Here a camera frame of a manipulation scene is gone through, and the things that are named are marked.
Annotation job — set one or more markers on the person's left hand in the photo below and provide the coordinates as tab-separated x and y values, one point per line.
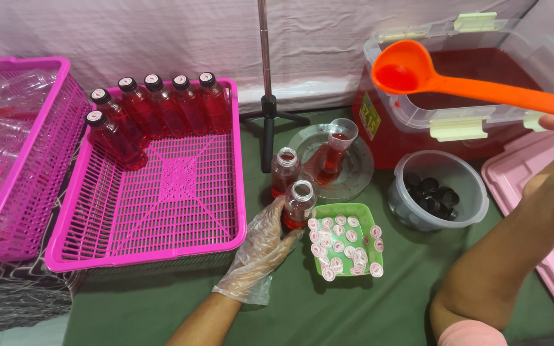
257	250

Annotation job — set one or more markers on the orange plastic ladle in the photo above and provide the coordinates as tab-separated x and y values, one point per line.
455	86

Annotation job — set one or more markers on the bottle of red drink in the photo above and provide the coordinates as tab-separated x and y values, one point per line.
299	206
285	173

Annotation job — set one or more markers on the clear plastic bowl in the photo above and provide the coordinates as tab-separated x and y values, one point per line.
469	187

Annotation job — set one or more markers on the pile of black bottle caps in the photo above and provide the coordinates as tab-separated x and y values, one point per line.
433	194

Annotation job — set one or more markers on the clear storage tub red liquid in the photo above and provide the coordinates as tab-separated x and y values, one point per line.
402	142

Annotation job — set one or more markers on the clear round plastic plate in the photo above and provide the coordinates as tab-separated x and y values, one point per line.
358	168

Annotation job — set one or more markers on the green plastic tray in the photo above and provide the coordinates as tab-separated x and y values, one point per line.
361	214

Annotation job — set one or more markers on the clear plastic funnel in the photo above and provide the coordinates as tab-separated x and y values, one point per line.
340	139

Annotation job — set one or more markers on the pink sleeve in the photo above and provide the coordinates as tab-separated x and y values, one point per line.
472	335

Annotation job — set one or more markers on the pile of round seal stickers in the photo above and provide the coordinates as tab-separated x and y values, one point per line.
337	247

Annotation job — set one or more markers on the green table cloth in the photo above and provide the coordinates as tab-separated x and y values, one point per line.
354	312

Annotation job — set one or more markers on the black and silver tripod stand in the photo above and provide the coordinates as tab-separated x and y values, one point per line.
268	115

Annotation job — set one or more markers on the magenta plastic basket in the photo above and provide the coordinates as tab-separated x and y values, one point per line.
181	206

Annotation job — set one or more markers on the row of capped red bottles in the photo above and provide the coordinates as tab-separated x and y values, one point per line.
161	110

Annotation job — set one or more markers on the magenta basket with empty bottles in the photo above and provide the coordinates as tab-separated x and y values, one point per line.
41	158

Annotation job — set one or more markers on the black patterned cloth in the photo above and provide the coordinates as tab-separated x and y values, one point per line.
17	293

